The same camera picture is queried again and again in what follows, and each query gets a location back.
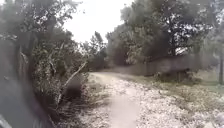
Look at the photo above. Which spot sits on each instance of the pale gravel dirt path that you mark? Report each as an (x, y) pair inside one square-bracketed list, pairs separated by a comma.
[(125, 100)]

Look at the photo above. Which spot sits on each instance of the bare fallen branch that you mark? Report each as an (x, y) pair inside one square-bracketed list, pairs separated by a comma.
[(68, 83)]

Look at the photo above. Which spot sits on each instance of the row of trees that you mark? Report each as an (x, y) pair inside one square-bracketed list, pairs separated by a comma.
[(160, 33)]

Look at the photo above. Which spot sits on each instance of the dense trees and bushes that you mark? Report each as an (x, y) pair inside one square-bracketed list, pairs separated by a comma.
[(43, 60)]

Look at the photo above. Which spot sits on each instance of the grass verge with weeds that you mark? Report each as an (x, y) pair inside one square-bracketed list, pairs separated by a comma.
[(196, 95)]

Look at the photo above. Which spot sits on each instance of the pole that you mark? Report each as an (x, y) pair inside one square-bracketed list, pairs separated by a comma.
[(221, 68)]

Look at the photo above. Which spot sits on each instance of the grey wall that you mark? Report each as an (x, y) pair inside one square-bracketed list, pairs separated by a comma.
[(173, 65)]

